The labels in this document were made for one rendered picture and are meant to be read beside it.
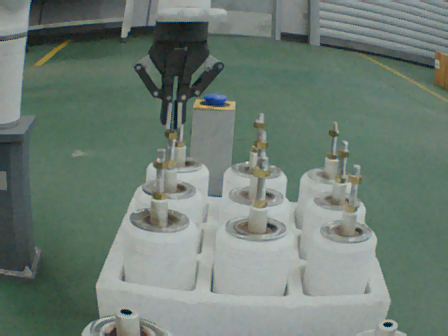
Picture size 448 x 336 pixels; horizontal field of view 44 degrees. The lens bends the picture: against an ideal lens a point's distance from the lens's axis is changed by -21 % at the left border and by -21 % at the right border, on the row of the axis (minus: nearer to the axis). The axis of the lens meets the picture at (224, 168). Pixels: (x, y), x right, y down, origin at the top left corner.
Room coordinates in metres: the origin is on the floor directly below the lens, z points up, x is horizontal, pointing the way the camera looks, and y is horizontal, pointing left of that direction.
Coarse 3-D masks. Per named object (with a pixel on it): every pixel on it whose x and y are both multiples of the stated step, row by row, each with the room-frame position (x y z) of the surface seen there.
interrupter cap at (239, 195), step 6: (240, 186) 0.91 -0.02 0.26; (246, 186) 0.91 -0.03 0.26; (234, 192) 0.89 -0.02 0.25; (240, 192) 0.89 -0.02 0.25; (246, 192) 0.89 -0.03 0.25; (270, 192) 0.90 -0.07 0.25; (276, 192) 0.90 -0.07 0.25; (234, 198) 0.86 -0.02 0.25; (240, 198) 0.86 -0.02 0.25; (246, 198) 0.87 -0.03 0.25; (270, 198) 0.87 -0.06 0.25; (276, 198) 0.87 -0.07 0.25; (282, 198) 0.87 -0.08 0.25; (246, 204) 0.84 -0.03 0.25; (270, 204) 0.85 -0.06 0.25; (276, 204) 0.85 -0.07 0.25
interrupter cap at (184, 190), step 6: (150, 180) 0.90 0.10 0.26; (180, 180) 0.91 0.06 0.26; (144, 186) 0.88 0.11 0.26; (150, 186) 0.88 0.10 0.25; (180, 186) 0.90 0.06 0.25; (186, 186) 0.90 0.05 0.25; (192, 186) 0.90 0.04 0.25; (144, 192) 0.86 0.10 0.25; (150, 192) 0.85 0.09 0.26; (174, 192) 0.88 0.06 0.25; (180, 192) 0.87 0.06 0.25; (186, 192) 0.87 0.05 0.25; (192, 192) 0.87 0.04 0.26; (168, 198) 0.84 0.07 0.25; (174, 198) 0.85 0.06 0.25; (180, 198) 0.85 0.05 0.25; (186, 198) 0.85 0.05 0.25
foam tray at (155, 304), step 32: (288, 224) 0.97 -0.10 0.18; (96, 288) 0.69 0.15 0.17; (128, 288) 0.70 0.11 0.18; (160, 288) 0.71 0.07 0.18; (288, 288) 0.75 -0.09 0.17; (384, 288) 0.72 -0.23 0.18; (160, 320) 0.69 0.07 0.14; (192, 320) 0.69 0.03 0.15; (224, 320) 0.69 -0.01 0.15; (256, 320) 0.68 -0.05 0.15; (288, 320) 0.68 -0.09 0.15; (320, 320) 0.68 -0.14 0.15; (352, 320) 0.68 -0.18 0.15
